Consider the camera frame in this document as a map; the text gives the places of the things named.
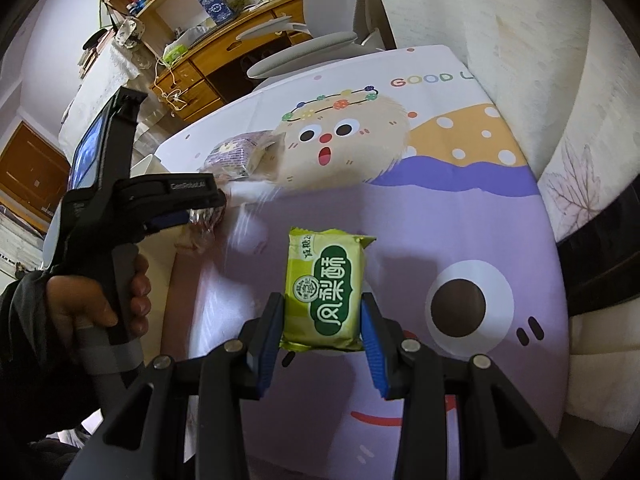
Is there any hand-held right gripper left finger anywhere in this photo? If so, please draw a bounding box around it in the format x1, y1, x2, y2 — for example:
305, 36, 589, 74
62, 291, 287, 480

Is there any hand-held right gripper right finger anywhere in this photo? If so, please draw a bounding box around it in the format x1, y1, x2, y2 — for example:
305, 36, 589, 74
359, 291, 581, 480

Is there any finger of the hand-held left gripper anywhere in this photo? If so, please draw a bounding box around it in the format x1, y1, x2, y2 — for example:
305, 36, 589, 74
144, 204, 228, 234

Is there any clear pale cracker packet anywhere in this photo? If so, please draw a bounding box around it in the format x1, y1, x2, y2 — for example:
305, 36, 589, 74
187, 207, 227, 255

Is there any green pastry packet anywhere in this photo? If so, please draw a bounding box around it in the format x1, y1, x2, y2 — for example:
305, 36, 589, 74
280, 227, 377, 352

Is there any purple bread clear packet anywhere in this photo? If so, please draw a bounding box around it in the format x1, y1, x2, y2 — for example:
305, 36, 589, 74
199, 130, 279, 182

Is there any person's left hand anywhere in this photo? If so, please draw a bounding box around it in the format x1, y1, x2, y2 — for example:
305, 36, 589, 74
45, 254, 152, 337

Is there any wooden door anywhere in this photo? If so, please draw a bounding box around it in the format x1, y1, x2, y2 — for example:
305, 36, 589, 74
0, 120, 71, 241

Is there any white lace cloth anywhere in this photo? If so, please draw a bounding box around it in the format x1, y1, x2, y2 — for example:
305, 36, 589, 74
59, 42, 166, 161

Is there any stack of books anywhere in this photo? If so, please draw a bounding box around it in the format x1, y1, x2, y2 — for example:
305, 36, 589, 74
77, 30, 116, 78

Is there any wooden desk with drawers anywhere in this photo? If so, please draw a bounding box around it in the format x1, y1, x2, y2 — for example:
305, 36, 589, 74
152, 0, 313, 121

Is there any floral cloth bag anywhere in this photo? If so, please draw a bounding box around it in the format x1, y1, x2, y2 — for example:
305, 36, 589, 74
114, 17, 143, 48

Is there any white plastic bag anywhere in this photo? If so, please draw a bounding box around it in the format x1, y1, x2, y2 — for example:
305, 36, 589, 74
172, 27, 211, 51

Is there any blue gift bag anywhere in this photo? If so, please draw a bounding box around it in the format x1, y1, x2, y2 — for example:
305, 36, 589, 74
196, 0, 236, 25

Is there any grey office chair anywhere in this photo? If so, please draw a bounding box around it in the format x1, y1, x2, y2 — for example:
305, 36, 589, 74
235, 0, 396, 93

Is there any white floral curtain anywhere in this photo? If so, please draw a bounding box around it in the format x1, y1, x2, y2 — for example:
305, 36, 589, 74
365, 0, 640, 241

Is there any white charging cable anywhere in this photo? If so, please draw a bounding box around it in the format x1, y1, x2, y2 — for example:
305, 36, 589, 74
152, 57, 188, 111

